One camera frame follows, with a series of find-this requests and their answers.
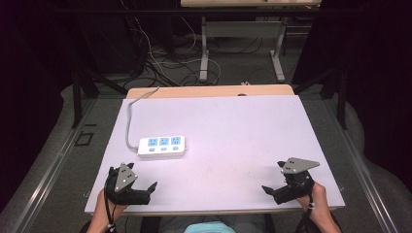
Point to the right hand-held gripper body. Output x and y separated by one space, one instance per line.
296 186

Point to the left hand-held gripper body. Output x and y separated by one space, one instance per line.
125 177

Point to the person's right hand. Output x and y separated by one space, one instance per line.
317 199

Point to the person's left hand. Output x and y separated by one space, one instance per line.
103 210

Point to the white power strip blue sockets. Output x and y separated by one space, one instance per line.
162 147

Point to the white table cover board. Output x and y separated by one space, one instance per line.
226 136

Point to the person's teal garment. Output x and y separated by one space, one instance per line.
210 228

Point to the black metal stand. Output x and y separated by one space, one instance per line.
336 93
81 93

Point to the aluminium floor rail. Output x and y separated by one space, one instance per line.
48 168
362 161

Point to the white metal frame desk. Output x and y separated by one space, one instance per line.
243 29

